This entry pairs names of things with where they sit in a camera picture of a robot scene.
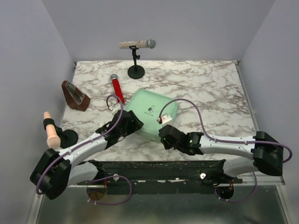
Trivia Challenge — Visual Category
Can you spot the green medicine kit case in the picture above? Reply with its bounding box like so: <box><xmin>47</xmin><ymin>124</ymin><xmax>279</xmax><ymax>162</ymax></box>
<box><xmin>125</xmin><ymin>89</ymin><xmax>178</xmax><ymax>142</ymax></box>

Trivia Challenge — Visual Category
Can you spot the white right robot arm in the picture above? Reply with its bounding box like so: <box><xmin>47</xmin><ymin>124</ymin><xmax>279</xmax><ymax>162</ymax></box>
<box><xmin>158</xmin><ymin>114</ymin><xmax>284</xmax><ymax>183</ymax></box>

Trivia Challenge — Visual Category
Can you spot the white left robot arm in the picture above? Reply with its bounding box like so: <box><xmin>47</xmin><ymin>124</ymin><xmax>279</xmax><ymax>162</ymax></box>
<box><xmin>30</xmin><ymin>110</ymin><xmax>144</xmax><ymax>200</ymax></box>

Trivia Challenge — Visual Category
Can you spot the red microphone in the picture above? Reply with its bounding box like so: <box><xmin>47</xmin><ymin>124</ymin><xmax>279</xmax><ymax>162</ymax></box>
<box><xmin>110</xmin><ymin>74</ymin><xmax>125</xmax><ymax>104</ymax></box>

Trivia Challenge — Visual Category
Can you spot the black microphone stand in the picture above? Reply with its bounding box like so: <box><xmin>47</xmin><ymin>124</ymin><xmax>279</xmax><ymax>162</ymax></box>
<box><xmin>128</xmin><ymin>45</ymin><xmax>145</xmax><ymax>79</ymax></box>

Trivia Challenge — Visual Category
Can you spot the brown metronome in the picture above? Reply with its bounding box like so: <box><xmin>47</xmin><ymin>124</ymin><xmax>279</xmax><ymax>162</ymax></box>
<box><xmin>61</xmin><ymin>81</ymin><xmax>90</xmax><ymax>112</ymax></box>

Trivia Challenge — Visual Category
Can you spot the black round stand base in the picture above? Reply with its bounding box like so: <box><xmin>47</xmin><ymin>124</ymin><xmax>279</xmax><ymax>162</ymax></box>
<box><xmin>58</xmin><ymin>129</ymin><xmax>78</xmax><ymax>149</ymax></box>

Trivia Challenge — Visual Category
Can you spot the beige microphone on stand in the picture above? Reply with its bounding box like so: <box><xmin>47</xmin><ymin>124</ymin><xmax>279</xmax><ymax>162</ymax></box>
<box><xmin>43</xmin><ymin>112</ymin><xmax>61</xmax><ymax>149</ymax></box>

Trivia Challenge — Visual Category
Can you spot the glitter microphone on stand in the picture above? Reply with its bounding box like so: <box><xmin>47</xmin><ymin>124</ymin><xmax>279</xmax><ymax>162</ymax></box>
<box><xmin>119</xmin><ymin>39</ymin><xmax>156</xmax><ymax>49</ymax></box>

